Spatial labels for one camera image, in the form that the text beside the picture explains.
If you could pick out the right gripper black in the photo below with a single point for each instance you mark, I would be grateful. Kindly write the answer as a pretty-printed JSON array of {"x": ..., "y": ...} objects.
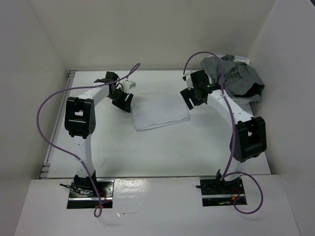
[{"x": 186, "y": 94}]

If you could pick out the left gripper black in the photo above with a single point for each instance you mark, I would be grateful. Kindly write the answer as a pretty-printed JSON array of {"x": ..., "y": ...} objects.
[{"x": 125, "y": 105}]

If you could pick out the white skirt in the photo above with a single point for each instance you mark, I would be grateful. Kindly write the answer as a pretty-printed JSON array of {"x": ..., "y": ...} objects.
[{"x": 152, "y": 113}]

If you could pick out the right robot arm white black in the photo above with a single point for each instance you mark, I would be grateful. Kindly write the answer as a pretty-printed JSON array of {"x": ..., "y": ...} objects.
[{"x": 248, "y": 138}]

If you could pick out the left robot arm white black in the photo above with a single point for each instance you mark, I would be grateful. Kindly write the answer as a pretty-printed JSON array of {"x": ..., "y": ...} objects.
[{"x": 80, "y": 122}]

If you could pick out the grey skirt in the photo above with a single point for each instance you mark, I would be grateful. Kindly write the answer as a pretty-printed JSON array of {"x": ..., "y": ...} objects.
[{"x": 241, "y": 80}]

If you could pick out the white laundry basket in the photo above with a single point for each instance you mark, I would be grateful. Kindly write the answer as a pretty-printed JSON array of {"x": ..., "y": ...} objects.
[{"x": 246, "y": 102}]

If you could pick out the black garment in basket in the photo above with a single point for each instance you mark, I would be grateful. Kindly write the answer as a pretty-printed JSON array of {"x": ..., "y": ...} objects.
[{"x": 254, "y": 93}]

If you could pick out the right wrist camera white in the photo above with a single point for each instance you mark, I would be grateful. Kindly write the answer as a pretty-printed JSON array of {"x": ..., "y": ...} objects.
[{"x": 187, "y": 78}]

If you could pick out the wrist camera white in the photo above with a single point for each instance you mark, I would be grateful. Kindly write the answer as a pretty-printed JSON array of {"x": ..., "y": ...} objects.
[
  {"x": 187, "y": 78},
  {"x": 128, "y": 85}
]

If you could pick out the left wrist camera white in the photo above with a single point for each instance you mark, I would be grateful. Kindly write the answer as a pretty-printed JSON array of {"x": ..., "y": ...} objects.
[{"x": 128, "y": 85}]

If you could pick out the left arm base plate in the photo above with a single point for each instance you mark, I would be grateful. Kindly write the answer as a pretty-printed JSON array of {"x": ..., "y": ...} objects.
[{"x": 80, "y": 198}]

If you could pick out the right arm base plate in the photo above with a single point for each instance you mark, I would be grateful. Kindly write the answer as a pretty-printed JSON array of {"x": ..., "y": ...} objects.
[{"x": 215, "y": 193}]

